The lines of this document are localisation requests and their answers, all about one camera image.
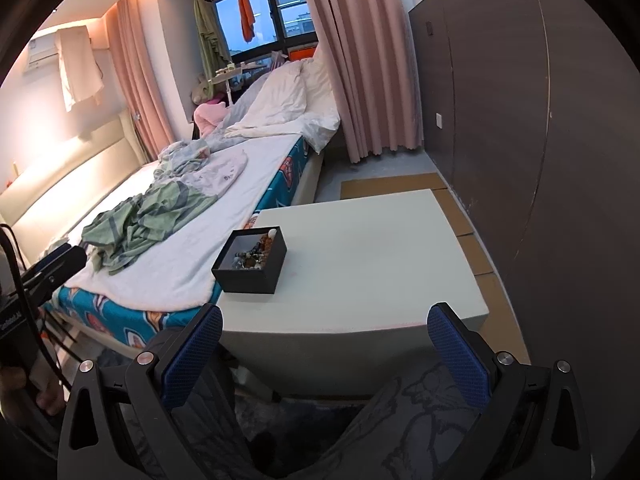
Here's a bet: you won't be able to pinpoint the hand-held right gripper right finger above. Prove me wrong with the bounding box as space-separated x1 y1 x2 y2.
426 302 586 480

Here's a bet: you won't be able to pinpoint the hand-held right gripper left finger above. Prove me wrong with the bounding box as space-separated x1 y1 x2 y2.
57 302 224 480

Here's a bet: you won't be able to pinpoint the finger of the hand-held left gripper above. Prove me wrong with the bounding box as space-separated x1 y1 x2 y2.
20 246 89 306

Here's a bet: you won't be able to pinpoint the black jewelry box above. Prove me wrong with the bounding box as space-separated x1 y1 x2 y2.
211 225 287 295

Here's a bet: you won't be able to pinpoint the dark bead bracelet with charm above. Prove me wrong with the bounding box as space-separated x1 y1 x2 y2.
231 247 266 271

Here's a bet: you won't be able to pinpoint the person's left hand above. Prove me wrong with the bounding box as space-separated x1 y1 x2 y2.
0 367 66 416

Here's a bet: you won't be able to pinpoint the bed with white sheets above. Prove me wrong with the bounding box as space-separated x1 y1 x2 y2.
0 110 326 361

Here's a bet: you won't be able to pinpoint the beige padded headboard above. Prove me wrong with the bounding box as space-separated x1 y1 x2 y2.
0 110 151 261

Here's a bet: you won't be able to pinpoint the grey patterned pants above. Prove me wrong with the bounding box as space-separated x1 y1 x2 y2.
170 350 501 480

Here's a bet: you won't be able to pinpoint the green striped blanket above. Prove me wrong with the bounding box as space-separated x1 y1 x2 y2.
80 180 218 276

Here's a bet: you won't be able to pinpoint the white bed blanket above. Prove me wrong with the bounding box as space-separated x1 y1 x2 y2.
65 132 301 311

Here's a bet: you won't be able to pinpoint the white low table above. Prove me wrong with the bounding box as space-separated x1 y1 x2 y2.
220 188 491 401

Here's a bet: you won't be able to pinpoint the flattened cardboard sheet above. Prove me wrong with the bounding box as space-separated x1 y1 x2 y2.
341 173 531 366

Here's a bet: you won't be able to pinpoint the light floral quilt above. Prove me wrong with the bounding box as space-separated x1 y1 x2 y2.
152 137 251 196

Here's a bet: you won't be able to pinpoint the cream hanging garment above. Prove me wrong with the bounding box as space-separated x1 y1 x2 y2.
54 24 106 113

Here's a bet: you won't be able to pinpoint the narrow pink curtain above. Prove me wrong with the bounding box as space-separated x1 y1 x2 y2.
116 0 176 163

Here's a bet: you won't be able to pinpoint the pink plush toy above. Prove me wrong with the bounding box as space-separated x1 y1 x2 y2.
194 101 238 136

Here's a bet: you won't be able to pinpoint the white air conditioner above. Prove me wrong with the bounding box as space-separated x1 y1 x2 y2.
25 27 108 68

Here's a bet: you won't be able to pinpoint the white duvet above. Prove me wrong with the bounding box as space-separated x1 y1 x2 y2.
222 45 342 153

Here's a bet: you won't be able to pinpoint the green hanging cloth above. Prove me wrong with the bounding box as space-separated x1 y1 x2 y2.
194 0 232 68

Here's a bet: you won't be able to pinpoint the wide pink curtain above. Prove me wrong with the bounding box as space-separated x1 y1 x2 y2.
295 0 425 163

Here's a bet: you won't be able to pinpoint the orange hanging cloth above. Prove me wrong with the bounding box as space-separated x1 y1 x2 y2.
235 0 256 41

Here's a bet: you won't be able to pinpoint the dark framed window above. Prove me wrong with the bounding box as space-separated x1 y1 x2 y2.
205 0 321 68

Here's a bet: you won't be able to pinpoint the black cable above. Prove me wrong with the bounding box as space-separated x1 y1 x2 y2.
0 225 68 388

